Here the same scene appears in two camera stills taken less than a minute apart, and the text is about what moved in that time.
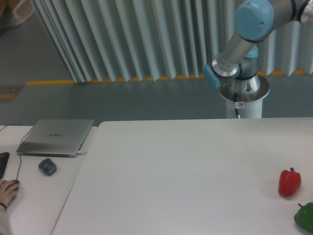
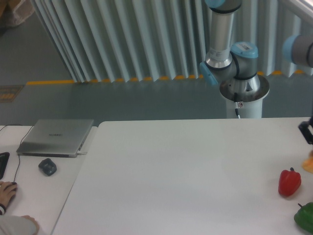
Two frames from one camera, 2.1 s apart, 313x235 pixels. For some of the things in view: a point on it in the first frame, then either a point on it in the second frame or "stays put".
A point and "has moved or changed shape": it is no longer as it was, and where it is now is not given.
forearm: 7,219 → 16,225
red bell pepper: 289,182 stays put
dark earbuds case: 47,166 stays put
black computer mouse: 14,197 has moved or changed shape
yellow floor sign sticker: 8,93 stays put
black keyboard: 4,158 stays put
